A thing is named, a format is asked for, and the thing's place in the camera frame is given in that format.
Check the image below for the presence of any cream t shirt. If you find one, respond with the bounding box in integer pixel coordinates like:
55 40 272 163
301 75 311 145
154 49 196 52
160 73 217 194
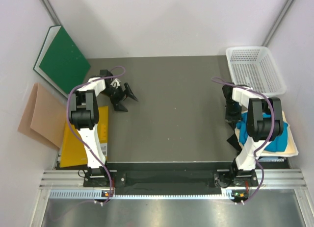
261 111 299 157

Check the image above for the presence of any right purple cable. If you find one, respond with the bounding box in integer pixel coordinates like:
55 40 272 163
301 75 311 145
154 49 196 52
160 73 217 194
211 76 275 203

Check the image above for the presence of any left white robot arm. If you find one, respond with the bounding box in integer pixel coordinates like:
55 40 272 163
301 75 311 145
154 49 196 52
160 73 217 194
66 70 138 186

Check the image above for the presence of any green binder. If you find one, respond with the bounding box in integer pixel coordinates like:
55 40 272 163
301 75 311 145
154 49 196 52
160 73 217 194
33 25 90 97

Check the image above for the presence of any tan folded sheet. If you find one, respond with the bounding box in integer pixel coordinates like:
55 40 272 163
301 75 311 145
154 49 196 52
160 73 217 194
18 83 66 150

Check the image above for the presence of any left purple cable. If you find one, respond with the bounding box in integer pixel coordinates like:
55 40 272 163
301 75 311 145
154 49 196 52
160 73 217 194
67 66 126 203

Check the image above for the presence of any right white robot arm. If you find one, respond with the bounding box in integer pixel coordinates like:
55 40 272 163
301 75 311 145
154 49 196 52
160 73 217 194
222 83 284 186

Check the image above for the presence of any blue t shirt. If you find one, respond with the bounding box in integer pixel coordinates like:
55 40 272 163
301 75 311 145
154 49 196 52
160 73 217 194
235 112 288 152

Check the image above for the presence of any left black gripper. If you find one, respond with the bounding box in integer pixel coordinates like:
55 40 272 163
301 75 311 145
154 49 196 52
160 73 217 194
101 83 138 112

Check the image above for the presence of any aluminium frame rail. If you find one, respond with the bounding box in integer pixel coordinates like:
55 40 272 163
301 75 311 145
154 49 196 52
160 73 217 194
39 169 307 200

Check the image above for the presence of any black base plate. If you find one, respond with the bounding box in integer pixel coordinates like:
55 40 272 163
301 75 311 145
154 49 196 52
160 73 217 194
83 162 258 196

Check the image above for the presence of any yellow folder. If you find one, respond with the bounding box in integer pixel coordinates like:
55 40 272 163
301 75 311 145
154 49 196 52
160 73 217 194
60 106 108 168

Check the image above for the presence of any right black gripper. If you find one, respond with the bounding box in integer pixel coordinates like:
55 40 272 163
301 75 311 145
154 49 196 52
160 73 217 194
226 101 243 130

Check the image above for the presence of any purple cable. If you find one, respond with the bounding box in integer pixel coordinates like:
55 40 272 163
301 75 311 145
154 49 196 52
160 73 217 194
211 76 275 203
67 66 126 203

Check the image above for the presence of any white plastic basket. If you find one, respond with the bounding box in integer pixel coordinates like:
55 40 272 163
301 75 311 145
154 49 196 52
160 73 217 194
226 46 287 97

